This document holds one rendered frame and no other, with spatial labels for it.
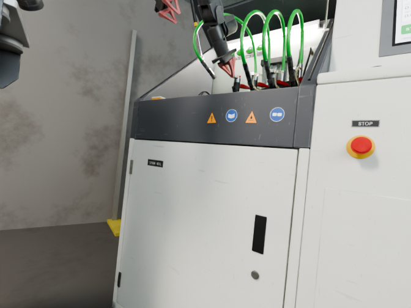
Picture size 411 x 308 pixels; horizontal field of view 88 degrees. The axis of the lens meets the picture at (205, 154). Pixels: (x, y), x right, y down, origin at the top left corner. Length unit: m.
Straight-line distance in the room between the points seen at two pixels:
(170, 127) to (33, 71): 1.72
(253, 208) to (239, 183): 0.08
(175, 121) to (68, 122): 1.60
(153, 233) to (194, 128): 0.42
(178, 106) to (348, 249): 0.64
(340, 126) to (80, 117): 2.09
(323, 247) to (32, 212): 2.18
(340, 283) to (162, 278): 0.56
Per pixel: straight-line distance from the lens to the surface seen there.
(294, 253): 0.63
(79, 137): 2.28
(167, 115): 0.82
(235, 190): 0.64
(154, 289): 0.94
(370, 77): 0.62
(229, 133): 0.66
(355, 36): 0.97
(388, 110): 0.60
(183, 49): 2.81
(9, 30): 0.84
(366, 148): 0.54
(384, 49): 0.92
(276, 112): 0.62
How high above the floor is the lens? 0.74
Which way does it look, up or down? 1 degrees up
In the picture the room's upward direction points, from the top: 6 degrees clockwise
